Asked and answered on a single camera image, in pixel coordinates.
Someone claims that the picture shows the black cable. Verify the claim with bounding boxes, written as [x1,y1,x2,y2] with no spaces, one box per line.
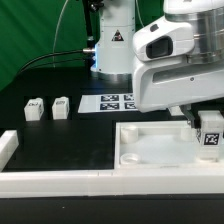
[18,48,98,75]

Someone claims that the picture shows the white sheet with markers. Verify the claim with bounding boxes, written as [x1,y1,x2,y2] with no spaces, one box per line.
[78,93,136,113]

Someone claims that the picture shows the white U-shaped fence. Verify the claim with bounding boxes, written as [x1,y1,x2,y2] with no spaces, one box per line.
[0,130,224,198]

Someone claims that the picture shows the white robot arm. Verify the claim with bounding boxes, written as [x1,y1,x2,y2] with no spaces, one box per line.
[89,0,224,121]

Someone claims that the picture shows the grey cable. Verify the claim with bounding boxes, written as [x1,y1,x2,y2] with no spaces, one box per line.
[52,0,71,68]

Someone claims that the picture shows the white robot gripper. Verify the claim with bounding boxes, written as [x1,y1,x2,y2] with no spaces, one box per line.
[132,18,224,127]

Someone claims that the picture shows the black vertical pole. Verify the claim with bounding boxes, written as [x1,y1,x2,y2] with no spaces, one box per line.
[82,0,94,48]

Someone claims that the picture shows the white square tabletop part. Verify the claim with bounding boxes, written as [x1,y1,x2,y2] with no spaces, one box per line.
[114,121,224,169]

